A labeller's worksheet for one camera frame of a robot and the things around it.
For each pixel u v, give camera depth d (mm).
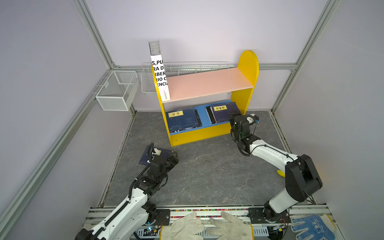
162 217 738
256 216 728
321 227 707
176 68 921
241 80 839
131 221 563
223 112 981
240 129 648
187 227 708
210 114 971
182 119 919
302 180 450
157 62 550
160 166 602
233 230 708
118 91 1021
